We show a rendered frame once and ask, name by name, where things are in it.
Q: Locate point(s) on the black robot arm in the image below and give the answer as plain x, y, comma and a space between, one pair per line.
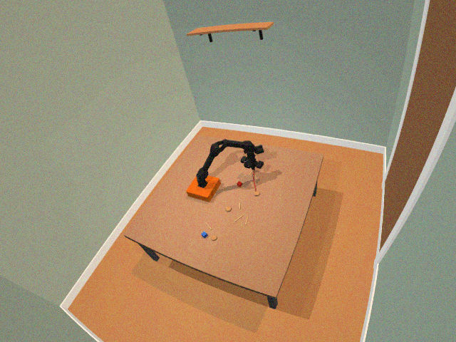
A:
247, 145

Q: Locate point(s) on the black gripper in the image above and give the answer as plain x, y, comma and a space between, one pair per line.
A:
258, 164

